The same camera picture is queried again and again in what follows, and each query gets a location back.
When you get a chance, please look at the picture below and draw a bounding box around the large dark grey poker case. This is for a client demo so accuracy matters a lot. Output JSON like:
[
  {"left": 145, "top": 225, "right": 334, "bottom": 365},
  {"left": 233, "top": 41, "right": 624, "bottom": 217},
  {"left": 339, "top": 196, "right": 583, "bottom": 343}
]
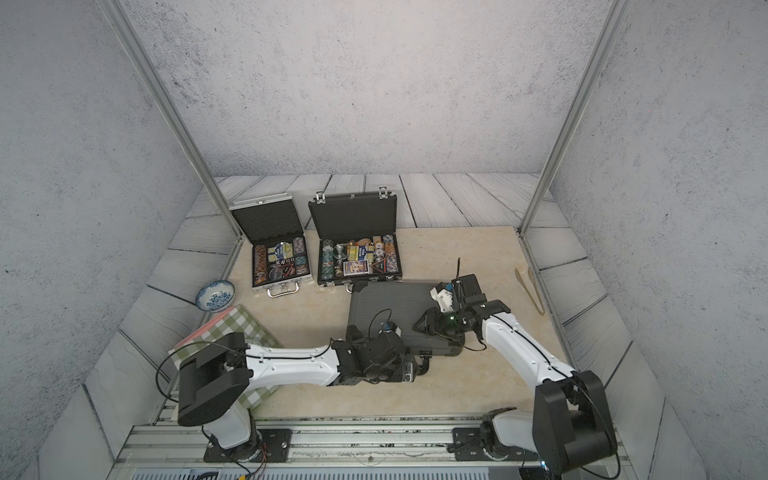
[{"left": 348, "top": 281, "right": 465, "bottom": 364}]

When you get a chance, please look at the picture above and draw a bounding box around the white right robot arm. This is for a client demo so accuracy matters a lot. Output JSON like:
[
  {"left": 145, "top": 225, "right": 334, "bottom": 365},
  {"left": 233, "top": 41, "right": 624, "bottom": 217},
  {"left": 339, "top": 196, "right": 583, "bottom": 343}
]
[{"left": 414, "top": 274, "right": 618, "bottom": 476}]

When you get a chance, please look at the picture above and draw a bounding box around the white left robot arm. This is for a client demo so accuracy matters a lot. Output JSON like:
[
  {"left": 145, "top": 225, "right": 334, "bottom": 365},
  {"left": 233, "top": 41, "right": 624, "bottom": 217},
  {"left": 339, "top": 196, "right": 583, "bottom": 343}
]
[{"left": 177, "top": 326, "right": 429, "bottom": 450}]

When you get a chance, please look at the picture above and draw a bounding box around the medium black poker case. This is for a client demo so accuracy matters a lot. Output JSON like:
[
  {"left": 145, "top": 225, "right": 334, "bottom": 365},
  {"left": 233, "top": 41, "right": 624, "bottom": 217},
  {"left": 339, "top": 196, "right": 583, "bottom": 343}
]
[{"left": 308, "top": 187, "right": 403, "bottom": 287}]

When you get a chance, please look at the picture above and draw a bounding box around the small silver poker case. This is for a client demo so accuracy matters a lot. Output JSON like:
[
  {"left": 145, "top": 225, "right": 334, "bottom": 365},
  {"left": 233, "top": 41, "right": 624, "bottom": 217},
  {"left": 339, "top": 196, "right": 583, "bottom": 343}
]
[{"left": 230, "top": 193, "right": 312, "bottom": 298}]

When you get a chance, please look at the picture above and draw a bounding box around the green checkered cloth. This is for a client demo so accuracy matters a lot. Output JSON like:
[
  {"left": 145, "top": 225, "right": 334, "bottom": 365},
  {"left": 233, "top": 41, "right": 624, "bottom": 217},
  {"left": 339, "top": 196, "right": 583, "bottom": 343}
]
[{"left": 169, "top": 304, "right": 283, "bottom": 412}]

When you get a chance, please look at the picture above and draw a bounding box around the blue white ceramic bowl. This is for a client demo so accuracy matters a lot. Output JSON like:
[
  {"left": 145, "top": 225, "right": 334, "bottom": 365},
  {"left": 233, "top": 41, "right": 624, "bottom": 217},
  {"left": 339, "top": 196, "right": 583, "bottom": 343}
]
[{"left": 195, "top": 280, "right": 236, "bottom": 312}]

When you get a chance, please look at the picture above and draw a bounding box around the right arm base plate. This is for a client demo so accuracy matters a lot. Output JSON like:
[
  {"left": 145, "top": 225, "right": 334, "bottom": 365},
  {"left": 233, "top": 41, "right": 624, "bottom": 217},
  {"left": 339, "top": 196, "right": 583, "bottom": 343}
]
[{"left": 446, "top": 427, "right": 539, "bottom": 463}]

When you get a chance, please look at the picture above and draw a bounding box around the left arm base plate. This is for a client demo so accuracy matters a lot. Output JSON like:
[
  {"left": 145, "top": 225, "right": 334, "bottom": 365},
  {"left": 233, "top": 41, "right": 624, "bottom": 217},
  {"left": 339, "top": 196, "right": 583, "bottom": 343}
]
[{"left": 203, "top": 429, "right": 293, "bottom": 463}]

